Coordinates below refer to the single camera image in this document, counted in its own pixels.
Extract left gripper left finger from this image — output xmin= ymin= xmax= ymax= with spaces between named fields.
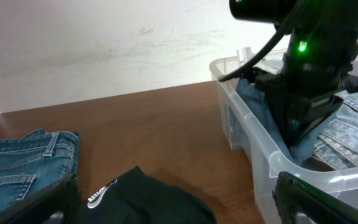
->
xmin=0 ymin=175 xmax=81 ymax=224

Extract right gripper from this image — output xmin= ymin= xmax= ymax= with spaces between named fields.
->
xmin=255 ymin=67 xmax=358 ymax=147

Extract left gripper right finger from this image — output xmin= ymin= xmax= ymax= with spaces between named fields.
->
xmin=272 ymin=172 xmax=358 ymax=224

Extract blue denim cloth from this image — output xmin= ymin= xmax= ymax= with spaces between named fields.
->
xmin=236 ymin=78 xmax=336 ymax=165

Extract light blue denim jeans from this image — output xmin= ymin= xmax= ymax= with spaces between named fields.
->
xmin=313 ymin=91 xmax=358 ymax=170

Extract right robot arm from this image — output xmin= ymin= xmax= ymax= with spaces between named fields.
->
xmin=221 ymin=0 xmax=358 ymax=146

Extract dark blue folded jeans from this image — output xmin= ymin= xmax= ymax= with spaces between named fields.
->
xmin=0 ymin=129 xmax=80 ymax=212

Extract clear plastic storage bin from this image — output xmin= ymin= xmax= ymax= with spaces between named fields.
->
xmin=209 ymin=47 xmax=358 ymax=224

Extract black Nike garment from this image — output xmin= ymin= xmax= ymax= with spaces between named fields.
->
xmin=76 ymin=166 xmax=217 ymax=224

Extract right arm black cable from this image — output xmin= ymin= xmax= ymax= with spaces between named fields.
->
xmin=218 ymin=0 xmax=307 ymax=83

